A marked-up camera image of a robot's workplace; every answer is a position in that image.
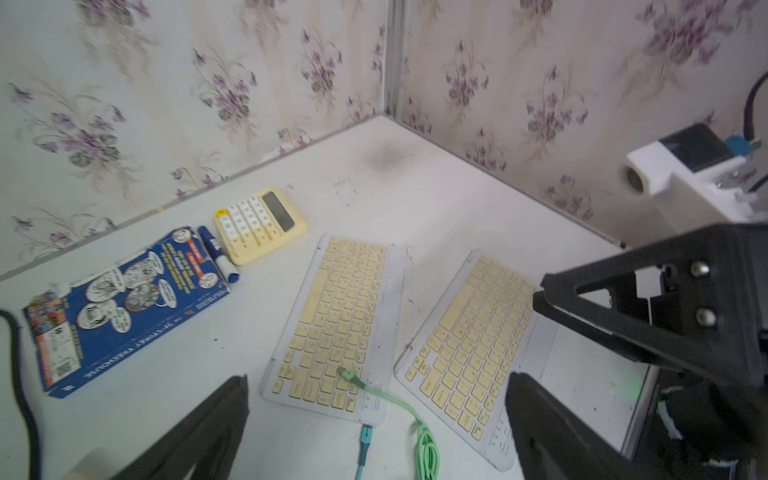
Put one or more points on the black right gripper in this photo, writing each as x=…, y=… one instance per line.
x=711, y=314

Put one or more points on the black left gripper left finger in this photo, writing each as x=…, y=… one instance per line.
x=204, y=444

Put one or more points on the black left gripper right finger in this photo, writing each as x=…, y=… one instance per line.
x=553, y=443

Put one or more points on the white yellow keyboard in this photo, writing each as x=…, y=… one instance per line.
x=338, y=345
x=482, y=330

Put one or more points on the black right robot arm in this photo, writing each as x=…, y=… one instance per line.
x=700, y=424

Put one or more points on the cream power strip red sockets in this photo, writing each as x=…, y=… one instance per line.
x=87, y=471

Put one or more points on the blue marker pen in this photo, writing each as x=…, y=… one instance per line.
x=228, y=270

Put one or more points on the blue paperback book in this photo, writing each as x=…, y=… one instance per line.
x=83, y=329

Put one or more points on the cream yellow calculator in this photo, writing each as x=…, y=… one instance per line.
x=259, y=224

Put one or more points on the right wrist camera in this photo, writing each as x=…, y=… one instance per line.
x=691, y=176

